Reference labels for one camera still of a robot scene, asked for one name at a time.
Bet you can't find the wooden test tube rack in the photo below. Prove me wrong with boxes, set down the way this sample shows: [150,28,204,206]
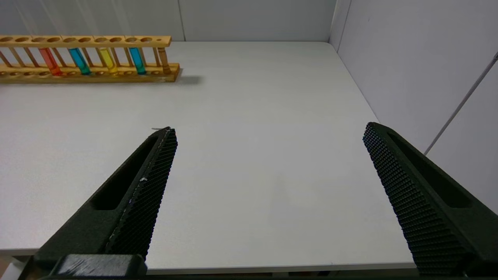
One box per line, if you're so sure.
[0,35,180,84]

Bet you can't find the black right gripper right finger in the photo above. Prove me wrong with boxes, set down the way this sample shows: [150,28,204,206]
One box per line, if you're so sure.
[363,122,498,277]

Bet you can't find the teal pigment glass test tube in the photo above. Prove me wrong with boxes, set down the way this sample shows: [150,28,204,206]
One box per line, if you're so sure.
[67,39,92,75]
[127,39,147,75]

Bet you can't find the yellow pigment glass test tube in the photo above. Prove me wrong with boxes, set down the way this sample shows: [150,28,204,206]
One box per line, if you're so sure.
[96,39,119,75]

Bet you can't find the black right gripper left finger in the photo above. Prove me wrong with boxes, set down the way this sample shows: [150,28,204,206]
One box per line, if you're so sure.
[35,126,178,269]

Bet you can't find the red pigment glass test tube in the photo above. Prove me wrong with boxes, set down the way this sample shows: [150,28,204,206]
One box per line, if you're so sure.
[38,39,63,77]

